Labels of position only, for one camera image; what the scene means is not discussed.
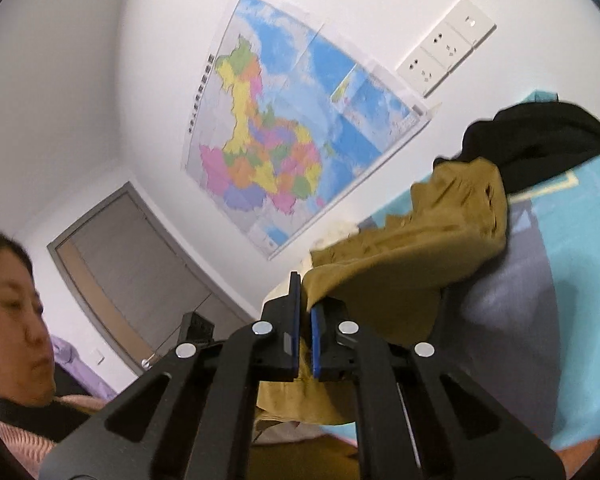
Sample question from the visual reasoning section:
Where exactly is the teal grey printed bedsheet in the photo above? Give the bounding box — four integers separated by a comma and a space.
357, 90, 600, 453

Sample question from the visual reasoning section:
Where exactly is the colourful wall map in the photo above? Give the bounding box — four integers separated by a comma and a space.
181, 0, 433, 261

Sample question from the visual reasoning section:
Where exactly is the cream garment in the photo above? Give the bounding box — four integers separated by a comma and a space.
262, 219, 363, 311

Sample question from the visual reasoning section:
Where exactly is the person's pink sweater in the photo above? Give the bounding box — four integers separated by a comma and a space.
0, 394, 113, 478

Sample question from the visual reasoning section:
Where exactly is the white wall socket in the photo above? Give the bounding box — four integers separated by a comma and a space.
422, 22, 473, 73
397, 46, 451, 98

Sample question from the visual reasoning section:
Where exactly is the olive brown jacket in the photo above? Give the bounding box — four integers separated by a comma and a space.
247, 157, 511, 480

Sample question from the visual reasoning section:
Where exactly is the person's face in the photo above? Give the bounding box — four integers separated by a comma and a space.
0, 223, 56, 408

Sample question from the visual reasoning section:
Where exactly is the grey door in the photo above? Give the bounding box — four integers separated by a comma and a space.
47, 182, 253, 376

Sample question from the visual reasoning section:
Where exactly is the person's black undershirt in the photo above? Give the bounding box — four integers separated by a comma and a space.
0, 395, 92, 443

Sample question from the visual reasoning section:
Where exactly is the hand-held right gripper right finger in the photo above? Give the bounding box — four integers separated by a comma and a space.
310, 297, 566, 480

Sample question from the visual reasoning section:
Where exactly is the purple cloth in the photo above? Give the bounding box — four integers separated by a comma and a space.
50, 335, 117, 401

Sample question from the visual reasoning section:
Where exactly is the dark object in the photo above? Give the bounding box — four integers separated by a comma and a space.
180, 312, 216, 343

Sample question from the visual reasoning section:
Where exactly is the black garment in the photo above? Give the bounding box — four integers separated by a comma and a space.
462, 102, 600, 196

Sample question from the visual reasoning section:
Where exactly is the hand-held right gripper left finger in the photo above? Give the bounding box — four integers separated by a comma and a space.
37, 271, 303, 480

